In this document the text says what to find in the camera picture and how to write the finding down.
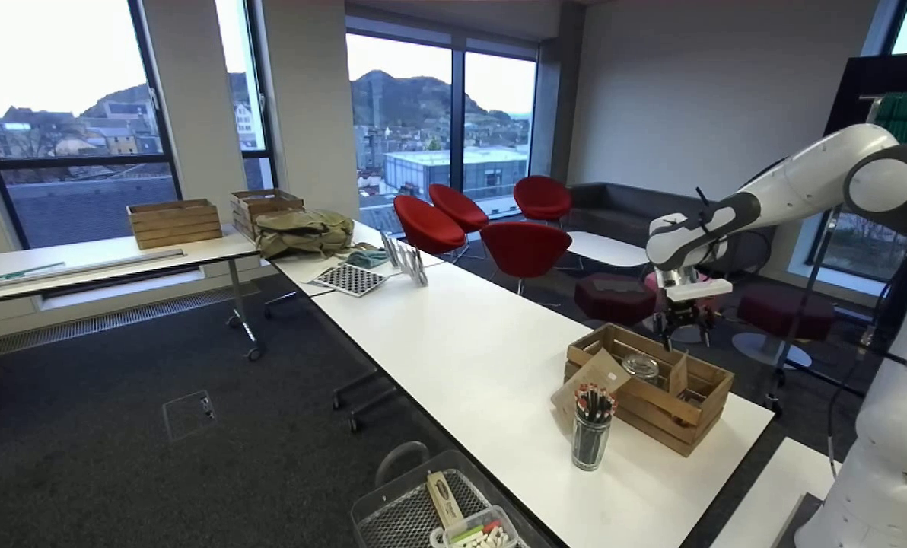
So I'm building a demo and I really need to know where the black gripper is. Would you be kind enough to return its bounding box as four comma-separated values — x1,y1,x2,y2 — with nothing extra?
665,298,725,354

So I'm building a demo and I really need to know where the colourful small box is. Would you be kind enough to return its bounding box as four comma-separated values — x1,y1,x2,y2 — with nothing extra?
430,504,530,548

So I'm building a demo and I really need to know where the clear glass jar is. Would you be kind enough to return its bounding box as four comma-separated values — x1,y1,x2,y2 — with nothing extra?
618,349,665,382

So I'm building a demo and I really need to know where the open wooden slat crate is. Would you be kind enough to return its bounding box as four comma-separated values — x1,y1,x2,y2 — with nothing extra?
564,319,737,458

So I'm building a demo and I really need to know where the maroon round stool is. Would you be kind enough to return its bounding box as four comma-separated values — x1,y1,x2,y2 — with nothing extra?
734,286,841,370
572,273,660,328

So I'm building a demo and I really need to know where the thin black tripod stand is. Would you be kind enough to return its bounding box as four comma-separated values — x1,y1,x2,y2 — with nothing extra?
774,210,843,408

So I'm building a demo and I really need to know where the mesh pen cup with pens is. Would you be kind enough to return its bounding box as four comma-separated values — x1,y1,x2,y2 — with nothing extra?
570,385,618,476

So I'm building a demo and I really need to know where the grey sofa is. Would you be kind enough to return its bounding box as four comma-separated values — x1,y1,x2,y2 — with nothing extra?
564,180,769,278

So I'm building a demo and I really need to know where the red swivel chair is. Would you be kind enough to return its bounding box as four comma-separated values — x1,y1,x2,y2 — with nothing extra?
512,172,576,225
426,183,495,235
479,220,576,298
392,193,469,258

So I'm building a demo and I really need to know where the small clear stand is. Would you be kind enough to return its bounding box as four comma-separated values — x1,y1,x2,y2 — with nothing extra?
379,228,407,271

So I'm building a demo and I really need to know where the black screen on stand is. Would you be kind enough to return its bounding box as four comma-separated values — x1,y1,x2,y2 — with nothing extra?
829,53,907,145

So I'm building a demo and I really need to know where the teal flat item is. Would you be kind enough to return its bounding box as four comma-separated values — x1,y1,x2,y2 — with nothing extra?
345,239,391,271

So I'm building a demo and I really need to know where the olive green fabric bag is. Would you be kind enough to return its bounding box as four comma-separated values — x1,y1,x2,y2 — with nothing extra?
254,206,358,263

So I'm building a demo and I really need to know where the dark wooden crate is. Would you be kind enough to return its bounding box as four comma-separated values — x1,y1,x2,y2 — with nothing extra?
231,190,311,236

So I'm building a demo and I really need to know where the square floor outlet cover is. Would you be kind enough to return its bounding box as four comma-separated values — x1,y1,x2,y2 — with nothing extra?
158,390,219,440

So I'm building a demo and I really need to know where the white desk with wheeled legs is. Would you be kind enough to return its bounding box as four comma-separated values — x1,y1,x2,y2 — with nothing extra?
0,228,272,365

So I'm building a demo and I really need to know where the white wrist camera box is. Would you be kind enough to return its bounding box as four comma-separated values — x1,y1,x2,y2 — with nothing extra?
665,278,737,307

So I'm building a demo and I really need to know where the grey wire basket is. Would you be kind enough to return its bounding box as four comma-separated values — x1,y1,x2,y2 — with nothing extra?
347,439,532,548

